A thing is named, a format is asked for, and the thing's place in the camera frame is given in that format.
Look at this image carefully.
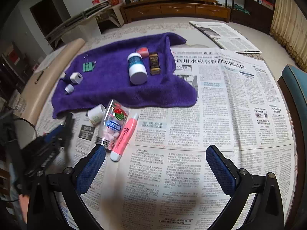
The small round white adapter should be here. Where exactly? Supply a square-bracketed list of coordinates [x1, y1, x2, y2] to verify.
[64, 84, 74, 94]

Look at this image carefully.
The white cube charger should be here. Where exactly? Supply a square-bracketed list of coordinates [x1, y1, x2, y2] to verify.
[70, 72, 83, 84]

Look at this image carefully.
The pink tube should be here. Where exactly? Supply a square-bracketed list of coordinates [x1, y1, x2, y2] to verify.
[110, 113, 138, 162]

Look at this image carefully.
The clear candy bottle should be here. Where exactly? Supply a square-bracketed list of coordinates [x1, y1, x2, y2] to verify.
[95, 99, 130, 151]

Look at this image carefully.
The green binder clip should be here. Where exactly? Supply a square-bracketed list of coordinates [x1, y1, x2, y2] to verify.
[82, 55, 97, 73]

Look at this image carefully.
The white blue labelled bottle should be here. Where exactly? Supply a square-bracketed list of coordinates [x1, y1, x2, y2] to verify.
[127, 53, 148, 85]

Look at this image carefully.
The small red pink jar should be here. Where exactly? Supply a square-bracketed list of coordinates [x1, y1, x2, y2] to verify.
[135, 47, 149, 59]

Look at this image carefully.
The beige bench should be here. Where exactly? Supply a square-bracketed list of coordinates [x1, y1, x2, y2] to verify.
[13, 38, 85, 125]

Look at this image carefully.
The black pen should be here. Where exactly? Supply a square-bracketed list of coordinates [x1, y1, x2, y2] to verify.
[34, 71, 44, 84]

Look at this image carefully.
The paper sheet on bench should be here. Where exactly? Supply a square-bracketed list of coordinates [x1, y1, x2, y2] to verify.
[34, 45, 66, 74]

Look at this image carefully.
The purple towel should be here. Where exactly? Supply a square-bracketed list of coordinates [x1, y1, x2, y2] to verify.
[51, 32, 197, 118]

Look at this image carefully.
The large newspaper on table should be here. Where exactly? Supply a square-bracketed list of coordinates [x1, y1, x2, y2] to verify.
[35, 47, 298, 230]

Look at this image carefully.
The folded grey rack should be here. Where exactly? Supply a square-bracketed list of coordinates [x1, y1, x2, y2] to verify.
[45, 0, 111, 45]

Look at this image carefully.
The teal chair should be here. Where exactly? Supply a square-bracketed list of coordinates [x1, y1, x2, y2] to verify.
[277, 64, 307, 168]

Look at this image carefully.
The folded newspaper far right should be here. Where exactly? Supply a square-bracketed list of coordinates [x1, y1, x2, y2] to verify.
[189, 21, 262, 53]

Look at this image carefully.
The beige curtain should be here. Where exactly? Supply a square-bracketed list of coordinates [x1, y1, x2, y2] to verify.
[270, 0, 306, 72]

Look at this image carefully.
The wooden tv cabinet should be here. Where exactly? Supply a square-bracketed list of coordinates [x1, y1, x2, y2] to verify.
[120, 0, 230, 23]

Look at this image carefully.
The dark shelf unit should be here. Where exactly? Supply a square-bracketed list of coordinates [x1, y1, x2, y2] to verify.
[225, 0, 276, 34]

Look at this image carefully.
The black cable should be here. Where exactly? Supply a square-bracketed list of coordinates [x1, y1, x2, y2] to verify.
[13, 117, 38, 139]

